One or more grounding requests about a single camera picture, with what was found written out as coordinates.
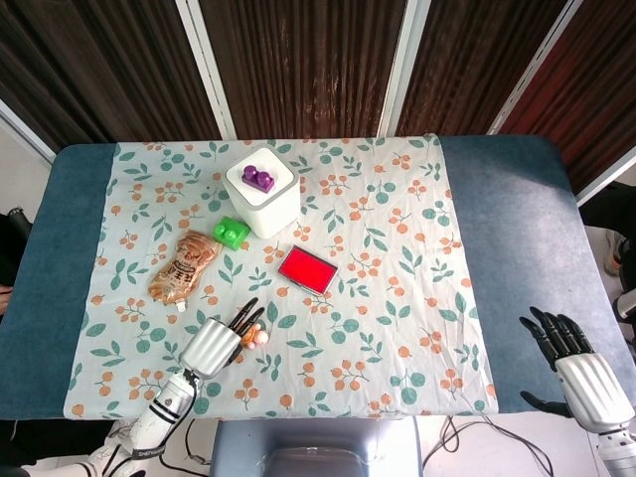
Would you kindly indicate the grey sneaker shoe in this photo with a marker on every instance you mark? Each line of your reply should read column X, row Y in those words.
column 616, row 253

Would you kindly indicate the floral orange leaf tablecloth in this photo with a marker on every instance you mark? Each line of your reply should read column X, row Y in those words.
column 387, row 278

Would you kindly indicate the purple toy building block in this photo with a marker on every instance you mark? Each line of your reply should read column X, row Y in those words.
column 258, row 178

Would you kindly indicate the small orange pink toy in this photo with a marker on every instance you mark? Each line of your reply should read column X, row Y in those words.
column 259, row 338

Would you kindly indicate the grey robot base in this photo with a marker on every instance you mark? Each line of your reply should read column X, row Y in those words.
column 318, row 447

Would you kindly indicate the white screen frame post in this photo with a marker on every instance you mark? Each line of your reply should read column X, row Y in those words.
column 608, row 174
column 25, row 131
column 204, row 64
column 400, row 64
column 536, row 64

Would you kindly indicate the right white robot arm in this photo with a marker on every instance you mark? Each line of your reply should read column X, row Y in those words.
column 618, row 452

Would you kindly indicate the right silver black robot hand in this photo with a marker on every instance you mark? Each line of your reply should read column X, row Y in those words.
column 588, row 387

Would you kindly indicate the red ink pad case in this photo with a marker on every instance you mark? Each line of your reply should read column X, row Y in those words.
column 308, row 268

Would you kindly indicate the green toy building block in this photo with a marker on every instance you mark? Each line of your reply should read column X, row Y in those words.
column 231, row 232

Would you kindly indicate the white square lidded container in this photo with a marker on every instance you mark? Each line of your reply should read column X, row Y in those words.
column 270, row 208

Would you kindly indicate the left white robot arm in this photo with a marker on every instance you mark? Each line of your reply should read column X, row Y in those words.
column 164, row 407

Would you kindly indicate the brown spouted snack pouch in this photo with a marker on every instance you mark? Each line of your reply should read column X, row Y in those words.
column 181, row 270

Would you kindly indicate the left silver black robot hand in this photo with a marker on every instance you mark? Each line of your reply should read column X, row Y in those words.
column 211, row 345

